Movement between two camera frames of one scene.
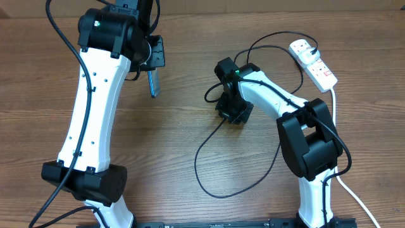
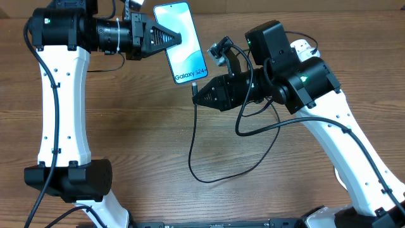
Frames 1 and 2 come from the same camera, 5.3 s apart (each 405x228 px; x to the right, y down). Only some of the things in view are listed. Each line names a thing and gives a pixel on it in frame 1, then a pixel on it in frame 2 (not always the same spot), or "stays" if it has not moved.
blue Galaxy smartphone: (154, 82) to (186, 59)
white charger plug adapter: (307, 57) stays
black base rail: (340, 223) stays
